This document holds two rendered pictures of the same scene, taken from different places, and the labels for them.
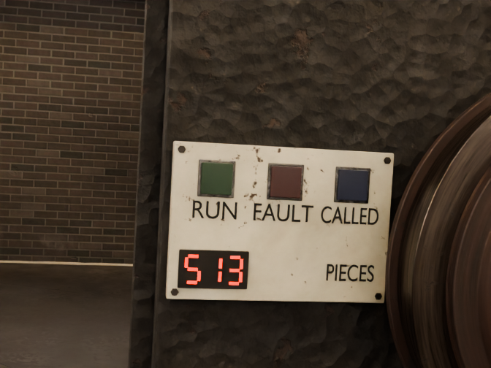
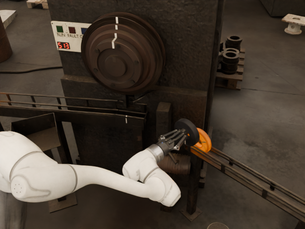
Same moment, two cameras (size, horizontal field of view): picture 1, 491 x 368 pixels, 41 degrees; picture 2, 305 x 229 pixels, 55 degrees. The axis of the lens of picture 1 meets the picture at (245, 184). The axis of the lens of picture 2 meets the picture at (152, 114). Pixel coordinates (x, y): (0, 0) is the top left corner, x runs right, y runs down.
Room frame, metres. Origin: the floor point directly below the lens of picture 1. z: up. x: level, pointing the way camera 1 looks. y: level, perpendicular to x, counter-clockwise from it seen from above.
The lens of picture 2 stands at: (-0.58, -1.15, 1.88)
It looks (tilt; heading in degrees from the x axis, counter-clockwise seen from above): 38 degrees down; 24
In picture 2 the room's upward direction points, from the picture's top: 1 degrees counter-clockwise
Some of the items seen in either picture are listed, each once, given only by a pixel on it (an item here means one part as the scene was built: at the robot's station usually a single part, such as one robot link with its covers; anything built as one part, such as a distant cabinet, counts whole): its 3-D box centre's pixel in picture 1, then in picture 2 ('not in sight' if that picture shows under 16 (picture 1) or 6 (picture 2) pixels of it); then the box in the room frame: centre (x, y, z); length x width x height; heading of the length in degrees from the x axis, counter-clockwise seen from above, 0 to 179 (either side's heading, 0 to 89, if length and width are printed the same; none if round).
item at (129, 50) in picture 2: not in sight; (116, 64); (0.62, -0.41, 1.11); 0.28 x 0.06 x 0.28; 99
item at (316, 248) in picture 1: (280, 223); (74, 37); (0.77, -0.04, 1.15); 0.26 x 0.02 x 0.18; 99
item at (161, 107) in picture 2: not in sight; (164, 121); (0.77, -0.63, 0.68); 0.11 x 0.08 x 0.24; 9
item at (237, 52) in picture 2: not in sight; (194, 51); (2.69, -0.29, 0.22); 1.20 x 0.81 x 0.44; 97
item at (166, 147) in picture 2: not in sight; (165, 146); (0.41, -0.77, 0.84); 0.09 x 0.08 x 0.07; 156
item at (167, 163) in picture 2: not in sight; (172, 183); (0.64, -0.74, 0.27); 0.22 x 0.13 x 0.53; 99
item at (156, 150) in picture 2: not in sight; (154, 153); (0.34, -0.74, 0.83); 0.09 x 0.06 x 0.09; 66
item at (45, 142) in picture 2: not in sight; (47, 166); (0.38, 0.07, 0.36); 0.26 x 0.20 x 0.72; 134
